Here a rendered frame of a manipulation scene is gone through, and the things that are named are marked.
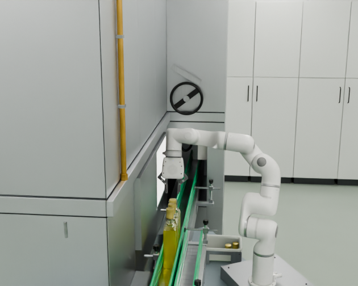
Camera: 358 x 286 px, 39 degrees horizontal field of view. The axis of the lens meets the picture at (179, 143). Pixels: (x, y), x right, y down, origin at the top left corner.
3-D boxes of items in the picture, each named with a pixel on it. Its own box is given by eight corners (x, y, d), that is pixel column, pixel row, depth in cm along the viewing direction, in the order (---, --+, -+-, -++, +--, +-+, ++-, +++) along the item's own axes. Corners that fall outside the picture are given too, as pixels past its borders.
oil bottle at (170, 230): (165, 262, 238) (164, 219, 233) (177, 263, 237) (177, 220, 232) (163, 268, 232) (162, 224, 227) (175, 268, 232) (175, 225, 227)
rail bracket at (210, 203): (193, 211, 325) (194, 177, 319) (220, 212, 323) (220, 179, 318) (192, 214, 320) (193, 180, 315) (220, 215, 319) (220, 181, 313)
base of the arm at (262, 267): (273, 272, 243) (275, 243, 239) (286, 286, 232) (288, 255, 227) (243, 277, 238) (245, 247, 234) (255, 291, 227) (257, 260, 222)
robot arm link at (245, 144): (222, 166, 229) (224, 168, 244) (270, 173, 226) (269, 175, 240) (228, 130, 231) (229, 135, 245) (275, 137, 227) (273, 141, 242)
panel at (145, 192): (162, 185, 315) (161, 131, 306) (166, 185, 315) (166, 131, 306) (134, 250, 228) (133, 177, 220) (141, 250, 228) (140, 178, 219)
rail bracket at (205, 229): (184, 240, 260) (184, 217, 257) (217, 242, 258) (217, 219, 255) (183, 243, 257) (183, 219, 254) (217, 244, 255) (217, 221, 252)
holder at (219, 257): (190, 248, 281) (190, 235, 279) (240, 251, 278) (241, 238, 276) (187, 263, 264) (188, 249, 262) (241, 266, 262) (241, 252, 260)
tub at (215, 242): (200, 248, 280) (200, 234, 278) (241, 250, 278) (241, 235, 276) (198, 263, 264) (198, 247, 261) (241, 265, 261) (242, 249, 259)
